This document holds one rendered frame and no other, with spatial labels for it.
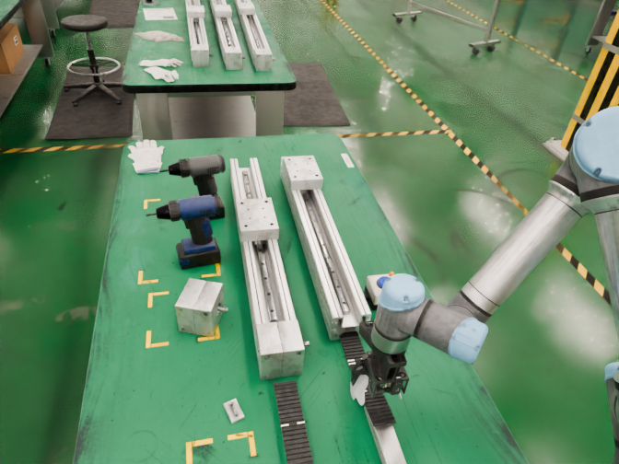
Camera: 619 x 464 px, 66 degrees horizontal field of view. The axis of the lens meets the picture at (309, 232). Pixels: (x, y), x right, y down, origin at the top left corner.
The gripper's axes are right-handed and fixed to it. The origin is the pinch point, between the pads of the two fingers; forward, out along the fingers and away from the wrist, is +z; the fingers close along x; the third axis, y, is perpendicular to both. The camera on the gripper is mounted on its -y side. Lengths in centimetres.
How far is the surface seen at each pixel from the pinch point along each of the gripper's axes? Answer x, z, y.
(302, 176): -1, -9, -77
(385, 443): -0.8, 0.4, 12.2
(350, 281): 2.7, -5.0, -29.9
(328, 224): 3, -5, -55
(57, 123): -141, 80, -312
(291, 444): -20.0, -0.1, 9.3
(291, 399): -18.3, -0.1, -0.7
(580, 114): 249, 48, -234
